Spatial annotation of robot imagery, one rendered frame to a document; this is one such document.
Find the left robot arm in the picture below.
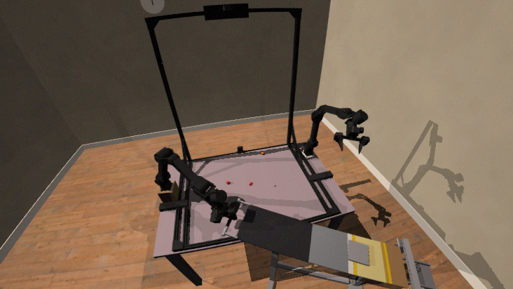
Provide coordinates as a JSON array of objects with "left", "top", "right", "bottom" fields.
[{"left": 303, "top": 105, "right": 368, "bottom": 156}]

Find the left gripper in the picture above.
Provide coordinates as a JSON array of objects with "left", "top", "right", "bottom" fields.
[{"left": 334, "top": 126, "right": 370, "bottom": 154}]

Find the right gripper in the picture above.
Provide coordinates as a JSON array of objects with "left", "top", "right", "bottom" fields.
[{"left": 211, "top": 201, "right": 240, "bottom": 220}]

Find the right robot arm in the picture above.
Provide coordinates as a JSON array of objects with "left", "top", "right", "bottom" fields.
[{"left": 154, "top": 147, "right": 227, "bottom": 223}]

